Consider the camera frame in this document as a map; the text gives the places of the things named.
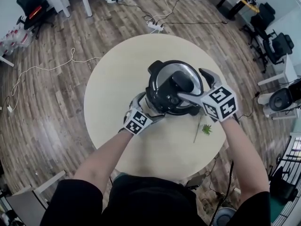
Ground white floor cable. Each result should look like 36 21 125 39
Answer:
10 48 103 112

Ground round black yellow-edged table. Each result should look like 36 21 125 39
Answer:
216 0 260 22

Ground silver pressure cooker pot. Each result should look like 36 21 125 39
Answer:
142 59 201 118

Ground black metal rack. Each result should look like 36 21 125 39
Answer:
268 133 301 226

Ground purple artificial flower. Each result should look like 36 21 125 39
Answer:
192 112 214 144

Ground dark round bin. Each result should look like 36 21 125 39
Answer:
215 207 237 226

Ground long white desk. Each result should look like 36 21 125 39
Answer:
257 54 301 121

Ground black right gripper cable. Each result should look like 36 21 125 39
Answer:
211 159 236 226

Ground thin black floor cable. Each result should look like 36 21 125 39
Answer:
238 91 260 118

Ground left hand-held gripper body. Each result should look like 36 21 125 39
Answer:
123 104 154 136

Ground person's right forearm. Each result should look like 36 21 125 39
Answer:
220 119 270 203

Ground person's left forearm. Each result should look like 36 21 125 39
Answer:
72 129 134 193

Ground person's black shirt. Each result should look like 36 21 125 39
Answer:
40 175 271 226

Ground white power strip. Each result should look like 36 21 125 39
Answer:
146 21 165 32

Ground black flat device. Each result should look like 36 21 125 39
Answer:
185 174 203 191

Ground black office chair red strip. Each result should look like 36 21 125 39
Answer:
16 0 55 40

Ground group of water bottles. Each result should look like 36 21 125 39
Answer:
0 24 33 56

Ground black silver pressure cooker lid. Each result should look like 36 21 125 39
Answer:
145 59 204 115

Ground light wooden desk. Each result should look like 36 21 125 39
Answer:
0 54 15 68

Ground grey desk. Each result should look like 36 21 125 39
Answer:
0 169 67 226

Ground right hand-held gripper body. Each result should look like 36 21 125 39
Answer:
199 82 239 122

